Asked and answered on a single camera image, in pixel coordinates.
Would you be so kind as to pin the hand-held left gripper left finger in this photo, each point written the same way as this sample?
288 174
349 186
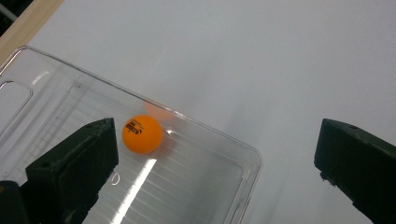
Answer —
71 168

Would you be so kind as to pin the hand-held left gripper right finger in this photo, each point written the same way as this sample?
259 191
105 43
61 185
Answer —
358 165

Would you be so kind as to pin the orange table tennis ball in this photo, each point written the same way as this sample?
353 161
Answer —
142 134

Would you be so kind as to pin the clear plastic tray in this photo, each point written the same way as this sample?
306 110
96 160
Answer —
186 180

